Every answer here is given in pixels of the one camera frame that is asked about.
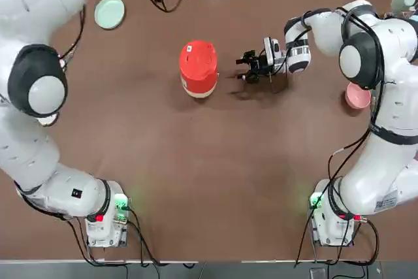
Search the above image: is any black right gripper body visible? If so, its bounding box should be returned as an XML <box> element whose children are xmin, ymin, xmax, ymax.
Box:
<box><xmin>253</xmin><ymin>52</ymin><xmax>276</xmax><ymax>79</ymax></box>

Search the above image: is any orange rice cooker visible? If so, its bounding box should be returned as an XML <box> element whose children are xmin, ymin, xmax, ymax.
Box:
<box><xmin>178</xmin><ymin>40</ymin><xmax>219</xmax><ymax>99</ymax></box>

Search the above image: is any pale green plate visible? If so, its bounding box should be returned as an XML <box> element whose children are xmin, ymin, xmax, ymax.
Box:
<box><xmin>94</xmin><ymin>0</ymin><xmax>127</xmax><ymax>31</ymax></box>

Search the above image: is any pink bowl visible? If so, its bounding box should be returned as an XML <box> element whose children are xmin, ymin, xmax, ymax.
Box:
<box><xmin>345</xmin><ymin>81</ymin><xmax>373</xmax><ymax>110</ymax></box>

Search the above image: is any sage green cup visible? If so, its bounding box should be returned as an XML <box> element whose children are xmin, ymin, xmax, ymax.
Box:
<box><xmin>391</xmin><ymin>0</ymin><xmax>417</xmax><ymax>15</ymax></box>

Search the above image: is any white tray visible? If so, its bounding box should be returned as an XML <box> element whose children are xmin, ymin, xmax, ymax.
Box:
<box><xmin>37</xmin><ymin>114</ymin><xmax>60</xmax><ymax>127</ymax></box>

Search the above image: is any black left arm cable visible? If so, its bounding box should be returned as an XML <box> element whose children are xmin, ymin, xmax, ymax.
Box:
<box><xmin>58</xmin><ymin>4</ymin><xmax>88</xmax><ymax>71</ymax></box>

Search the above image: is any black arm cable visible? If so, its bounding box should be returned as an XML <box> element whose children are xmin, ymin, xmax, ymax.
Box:
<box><xmin>58</xmin><ymin>4</ymin><xmax>88</xmax><ymax>71</ymax></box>
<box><xmin>328</xmin><ymin>7</ymin><xmax>388</xmax><ymax>195</ymax></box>

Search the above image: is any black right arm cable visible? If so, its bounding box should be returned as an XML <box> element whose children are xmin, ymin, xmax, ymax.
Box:
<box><xmin>328</xmin><ymin>7</ymin><xmax>388</xmax><ymax>195</ymax></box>

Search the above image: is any black base cable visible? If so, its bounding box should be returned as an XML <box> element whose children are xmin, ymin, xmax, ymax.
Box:
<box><xmin>63</xmin><ymin>206</ymin><xmax>200</xmax><ymax>267</ymax></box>
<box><xmin>293</xmin><ymin>218</ymin><xmax>381</xmax><ymax>267</ymax></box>

